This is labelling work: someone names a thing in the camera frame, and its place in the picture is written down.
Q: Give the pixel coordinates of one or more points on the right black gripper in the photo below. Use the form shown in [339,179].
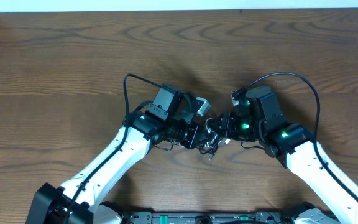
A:
[220,125]

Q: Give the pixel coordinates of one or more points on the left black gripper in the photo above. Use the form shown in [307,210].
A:
[194,135]

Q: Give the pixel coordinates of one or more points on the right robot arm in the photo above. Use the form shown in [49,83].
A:
[260,118]

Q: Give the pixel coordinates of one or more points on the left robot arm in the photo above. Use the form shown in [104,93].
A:
[169,117]

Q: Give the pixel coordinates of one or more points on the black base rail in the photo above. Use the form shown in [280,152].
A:
[305,213]

